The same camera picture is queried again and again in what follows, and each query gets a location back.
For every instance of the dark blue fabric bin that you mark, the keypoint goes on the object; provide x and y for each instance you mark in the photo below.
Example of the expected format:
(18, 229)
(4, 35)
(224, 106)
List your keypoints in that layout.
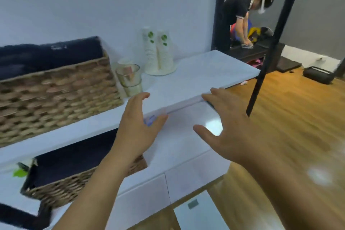
(21, 217)

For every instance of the small blue item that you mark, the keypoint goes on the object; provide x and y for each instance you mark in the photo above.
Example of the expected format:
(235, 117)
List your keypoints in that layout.
(149, 122)

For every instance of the dark blue folded cloth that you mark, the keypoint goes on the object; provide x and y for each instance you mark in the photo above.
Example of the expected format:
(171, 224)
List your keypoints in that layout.
(40, 57)

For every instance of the person's right thumb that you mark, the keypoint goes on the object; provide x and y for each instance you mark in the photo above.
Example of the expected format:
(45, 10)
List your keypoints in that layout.
(204, 134)

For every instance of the wicker basket with dark liner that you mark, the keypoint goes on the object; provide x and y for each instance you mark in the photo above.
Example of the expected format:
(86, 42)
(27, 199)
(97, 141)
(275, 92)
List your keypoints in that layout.
(67, 188)

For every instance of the clear glass cup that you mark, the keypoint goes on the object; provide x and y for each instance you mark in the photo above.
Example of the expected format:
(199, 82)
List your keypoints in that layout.
(129, 79)

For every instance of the person's left forearm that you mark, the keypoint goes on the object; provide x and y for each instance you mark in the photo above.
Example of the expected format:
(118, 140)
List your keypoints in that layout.
(94, 197)

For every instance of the black low table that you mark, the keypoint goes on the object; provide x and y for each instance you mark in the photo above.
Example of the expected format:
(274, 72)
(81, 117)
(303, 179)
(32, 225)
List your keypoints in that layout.
(248, 53)

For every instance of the white drawer front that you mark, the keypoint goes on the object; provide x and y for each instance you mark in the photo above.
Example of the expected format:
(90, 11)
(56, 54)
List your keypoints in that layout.
(140, 205)
(196, 176)

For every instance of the black metal pole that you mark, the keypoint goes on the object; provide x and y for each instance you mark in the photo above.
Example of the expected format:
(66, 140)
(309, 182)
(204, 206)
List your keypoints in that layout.
(269, 52)

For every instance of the person's right forearm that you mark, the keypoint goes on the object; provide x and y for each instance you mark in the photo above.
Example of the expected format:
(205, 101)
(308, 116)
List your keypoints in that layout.
(285, 186)

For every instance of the green item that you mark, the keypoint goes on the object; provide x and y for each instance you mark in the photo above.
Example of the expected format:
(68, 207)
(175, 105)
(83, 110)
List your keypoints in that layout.
(20, 173)

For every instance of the stack of white paper cups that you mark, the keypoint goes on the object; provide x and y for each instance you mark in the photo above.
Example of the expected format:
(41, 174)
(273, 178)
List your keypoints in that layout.
(150, 49)
(165, 52)

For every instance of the person's left hand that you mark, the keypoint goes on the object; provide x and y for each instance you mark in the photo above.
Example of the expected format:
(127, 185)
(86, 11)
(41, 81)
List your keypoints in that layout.
(133, 132)

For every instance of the white shelf unit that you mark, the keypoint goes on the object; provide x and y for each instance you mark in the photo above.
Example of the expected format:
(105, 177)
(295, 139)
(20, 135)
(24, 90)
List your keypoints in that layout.
(202, 70)

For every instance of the black box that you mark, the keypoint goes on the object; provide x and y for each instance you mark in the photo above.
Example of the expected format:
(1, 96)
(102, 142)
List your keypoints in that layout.
(318, 74)

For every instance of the dark door frame post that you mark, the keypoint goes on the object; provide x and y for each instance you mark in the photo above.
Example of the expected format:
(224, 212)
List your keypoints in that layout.
(219, 8)

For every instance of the person's right hand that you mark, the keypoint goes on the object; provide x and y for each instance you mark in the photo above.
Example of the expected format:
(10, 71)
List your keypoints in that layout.
(237, 135)

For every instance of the black floor mat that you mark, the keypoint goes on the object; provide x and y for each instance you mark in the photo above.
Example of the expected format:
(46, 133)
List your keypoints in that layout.
(289, 64)

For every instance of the person's left thumb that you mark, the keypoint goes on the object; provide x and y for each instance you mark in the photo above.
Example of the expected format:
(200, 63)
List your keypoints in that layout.
(158, 122)

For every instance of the large wicker basket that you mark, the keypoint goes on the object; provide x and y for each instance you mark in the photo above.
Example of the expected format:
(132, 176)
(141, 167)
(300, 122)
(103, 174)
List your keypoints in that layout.
(54, 97)

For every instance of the pile of colourful clothes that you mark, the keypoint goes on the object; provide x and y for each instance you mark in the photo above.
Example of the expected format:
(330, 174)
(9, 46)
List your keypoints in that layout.
(254, 31)

